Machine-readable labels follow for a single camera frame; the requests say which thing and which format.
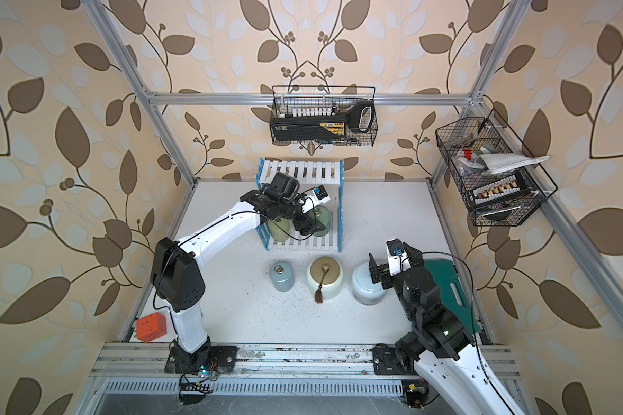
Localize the green tea canister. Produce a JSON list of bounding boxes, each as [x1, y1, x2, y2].
[[308, 206, 332, 237]]

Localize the white ceramic jar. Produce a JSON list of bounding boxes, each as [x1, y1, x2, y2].
[[350, 262, 386, 305]]

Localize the yellow-green tea canister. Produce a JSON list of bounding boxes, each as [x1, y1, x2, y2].
[[268, 217, 292, 243]]

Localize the blue and white wooden shelf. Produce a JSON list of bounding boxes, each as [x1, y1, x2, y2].
[[255, 159, 344, 252]]

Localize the cream jar with tan lid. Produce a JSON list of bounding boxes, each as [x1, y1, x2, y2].
[[306, 256, 344, 304]]

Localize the blue-grey tea canister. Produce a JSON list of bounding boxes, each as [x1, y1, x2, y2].
[[268, 261, 295, 292]]

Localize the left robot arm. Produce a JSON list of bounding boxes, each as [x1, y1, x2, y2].
[[151, 172, 330, 375]]

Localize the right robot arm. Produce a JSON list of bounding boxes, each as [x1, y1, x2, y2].
[[368, 240, 523, 414]]

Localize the green plastic tool case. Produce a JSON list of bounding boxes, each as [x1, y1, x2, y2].
[[425, 259, 482, 334]]

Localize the black and yellow tool case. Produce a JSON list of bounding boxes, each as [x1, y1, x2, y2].
[[269, 100, 378, 146]]

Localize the black bit set tray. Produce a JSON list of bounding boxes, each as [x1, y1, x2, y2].
[[469, 173, 531, 207]]

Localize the white paper booklet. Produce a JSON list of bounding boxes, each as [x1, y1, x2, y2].
[[477, 153, 550, 175]]

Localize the red power socket cube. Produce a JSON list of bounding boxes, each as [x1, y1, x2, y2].
[[136, 312, 167, 342]]

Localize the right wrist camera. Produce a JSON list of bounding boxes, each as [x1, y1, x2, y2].
[[386, 239, 411, 277]]

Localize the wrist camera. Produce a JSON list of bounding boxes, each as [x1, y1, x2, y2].
[[300, 185, 331, 214], [386, 239, 411, 277]]

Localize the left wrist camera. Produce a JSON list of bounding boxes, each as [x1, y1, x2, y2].
[[300, 185, 331, 214]]

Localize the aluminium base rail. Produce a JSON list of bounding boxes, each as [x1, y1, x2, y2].
[[87, 341, 523, 399]]

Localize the back black wire basket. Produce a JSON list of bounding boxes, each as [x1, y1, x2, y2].
[[269, 84, 378, 147]]

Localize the black wire basket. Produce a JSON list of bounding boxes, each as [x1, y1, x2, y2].
[[435, 109, 558, 227], [269, 84, 378, 147]]

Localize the white socket bit rail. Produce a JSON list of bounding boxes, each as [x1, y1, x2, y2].
[[291, 107, 334, 118]]

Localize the right black wire basket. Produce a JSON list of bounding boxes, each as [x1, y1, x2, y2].
[[435, 109, 558, 227]]

